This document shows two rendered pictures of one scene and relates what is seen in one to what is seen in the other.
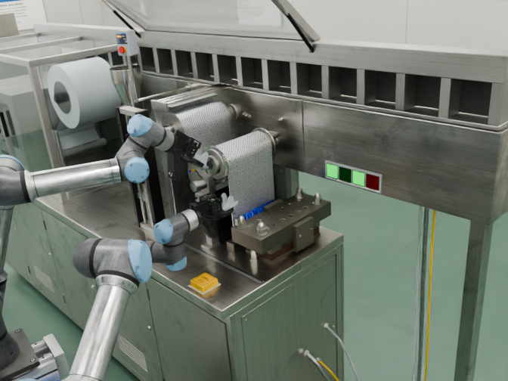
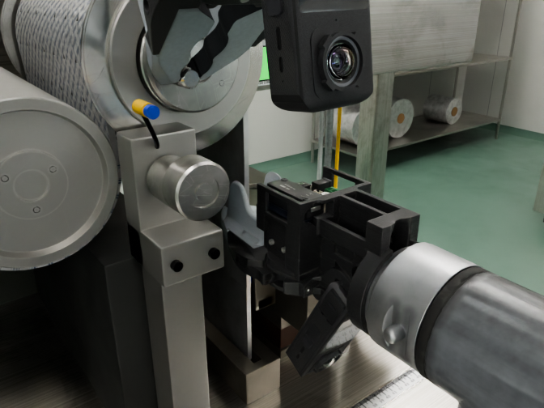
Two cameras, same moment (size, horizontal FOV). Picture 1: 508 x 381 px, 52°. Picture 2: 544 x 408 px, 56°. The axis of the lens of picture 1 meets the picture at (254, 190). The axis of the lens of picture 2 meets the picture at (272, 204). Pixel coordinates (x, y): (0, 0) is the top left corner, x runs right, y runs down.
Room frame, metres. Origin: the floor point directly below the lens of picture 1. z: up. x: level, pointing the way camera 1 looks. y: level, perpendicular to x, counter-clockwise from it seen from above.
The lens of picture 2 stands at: (1.73, 0.52, 1.30)
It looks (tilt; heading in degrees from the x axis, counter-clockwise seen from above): 23 degrees down; 276
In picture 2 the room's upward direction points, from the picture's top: straight up
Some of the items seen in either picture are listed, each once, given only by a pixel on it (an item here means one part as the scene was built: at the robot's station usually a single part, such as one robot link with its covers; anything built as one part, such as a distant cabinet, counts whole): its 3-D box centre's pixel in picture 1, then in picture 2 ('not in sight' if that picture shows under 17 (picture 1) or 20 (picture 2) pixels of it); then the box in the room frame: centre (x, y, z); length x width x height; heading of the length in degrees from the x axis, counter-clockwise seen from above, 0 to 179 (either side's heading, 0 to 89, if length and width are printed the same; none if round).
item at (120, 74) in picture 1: (125, 73); not in sight; (2.44, 0.55, 1.50); 0.14 x 0.14 x 0.06
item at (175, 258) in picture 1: (170, 253); not in sight; (1.62, 0.31, 1.01); 0.11 x 0.08 x 0.11; 76
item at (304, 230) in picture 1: (304, 234); not in sight; (1.76, -0.18, 0.97); 0.10 x 0.03 x 0.11; 133
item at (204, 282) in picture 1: (204, 282); not in sight; (1.56, 0.20, 0.91); 0.07 x 0.07 x 0.02; 43
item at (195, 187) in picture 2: (195, 186); (197, 188); (1.81, 0.22, 1.18); 0.04 x 0.02 x 0.04; 43
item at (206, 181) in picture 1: (206, 212); (183, 320); (1.84, 0.19, 1.05); 0.06 x 0.05 x 0.31; 133
